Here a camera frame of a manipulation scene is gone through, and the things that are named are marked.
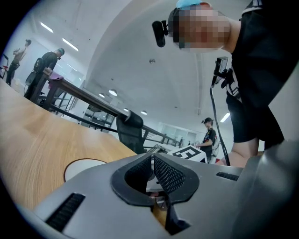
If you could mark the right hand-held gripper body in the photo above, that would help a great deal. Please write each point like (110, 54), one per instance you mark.
(187, 152)

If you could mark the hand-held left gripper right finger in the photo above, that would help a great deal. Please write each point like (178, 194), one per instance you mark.
(210, 186)

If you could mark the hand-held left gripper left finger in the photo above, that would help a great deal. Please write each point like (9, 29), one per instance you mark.
(100, 205)

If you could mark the person's right forearm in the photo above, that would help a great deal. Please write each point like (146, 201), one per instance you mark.
(245, 154)

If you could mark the long ceiling strip light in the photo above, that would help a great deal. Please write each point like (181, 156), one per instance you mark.
(46, 27)
(225, 117)
(70, 44)

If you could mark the black office chair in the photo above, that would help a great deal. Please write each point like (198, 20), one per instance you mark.
(129, 137)

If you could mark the black chest-mounted device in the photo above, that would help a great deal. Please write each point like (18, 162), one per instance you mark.
(222, 66)

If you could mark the round ceiling detector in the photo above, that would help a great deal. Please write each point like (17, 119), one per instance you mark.
(152, 61)

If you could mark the person's black shirt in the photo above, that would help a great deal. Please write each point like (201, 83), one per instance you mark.
(264, 58)

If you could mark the person's head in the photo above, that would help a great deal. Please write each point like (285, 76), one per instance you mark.
(201, 28)

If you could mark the pink cloth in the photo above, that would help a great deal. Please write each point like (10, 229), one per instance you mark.
(55, 76)

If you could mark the black head-mounted camera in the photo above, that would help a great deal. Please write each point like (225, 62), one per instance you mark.
(160, 32)

